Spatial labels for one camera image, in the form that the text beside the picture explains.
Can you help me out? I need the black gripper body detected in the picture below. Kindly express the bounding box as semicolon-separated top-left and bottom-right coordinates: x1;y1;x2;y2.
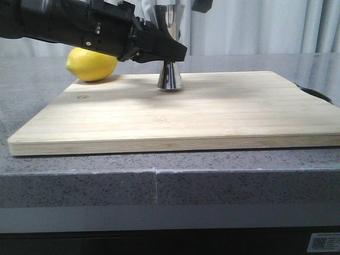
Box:
20;1;141;58

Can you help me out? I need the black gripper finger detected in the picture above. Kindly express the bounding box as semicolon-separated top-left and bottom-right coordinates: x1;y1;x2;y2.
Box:
130;16;187;63
192;0;213;13

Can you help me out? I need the silver double jigger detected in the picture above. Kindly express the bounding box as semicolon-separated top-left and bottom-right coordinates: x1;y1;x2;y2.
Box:
155;4;184;92

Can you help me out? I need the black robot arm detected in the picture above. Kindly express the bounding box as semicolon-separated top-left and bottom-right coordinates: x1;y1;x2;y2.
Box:
1;1;187;63

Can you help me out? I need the grey curtain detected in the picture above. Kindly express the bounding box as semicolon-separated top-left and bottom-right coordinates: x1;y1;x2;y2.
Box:
0;0;340;57

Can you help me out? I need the yellow lemon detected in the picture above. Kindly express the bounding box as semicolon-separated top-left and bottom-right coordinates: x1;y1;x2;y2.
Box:
66;47;118;82

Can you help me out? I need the wooden cutting board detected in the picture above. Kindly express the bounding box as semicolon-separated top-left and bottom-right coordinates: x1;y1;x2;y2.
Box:
7;71;339;156

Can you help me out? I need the white QR code label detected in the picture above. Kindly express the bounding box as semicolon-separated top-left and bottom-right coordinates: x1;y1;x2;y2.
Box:
307;233;339;253

